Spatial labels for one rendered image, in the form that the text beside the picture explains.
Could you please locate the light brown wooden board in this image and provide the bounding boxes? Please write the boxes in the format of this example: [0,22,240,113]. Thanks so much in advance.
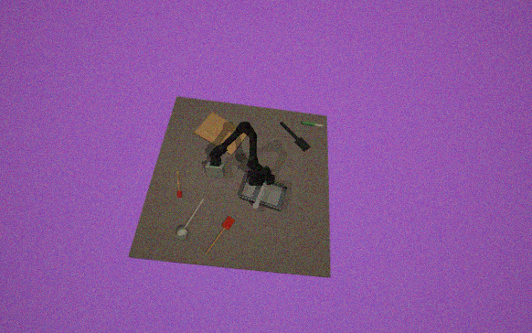
[194,113,247,155]

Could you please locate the grey spoon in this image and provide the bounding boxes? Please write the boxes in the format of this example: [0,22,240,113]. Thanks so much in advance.
[176,199,204,240]

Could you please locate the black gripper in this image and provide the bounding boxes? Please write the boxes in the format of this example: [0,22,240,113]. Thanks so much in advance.
[249,175,275,186]

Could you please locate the red spatula with wooden handle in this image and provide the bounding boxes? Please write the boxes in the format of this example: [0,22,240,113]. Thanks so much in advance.
[205,217,234,253]

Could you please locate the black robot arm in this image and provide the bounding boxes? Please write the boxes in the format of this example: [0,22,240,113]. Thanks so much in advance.
[209,122,271,179]

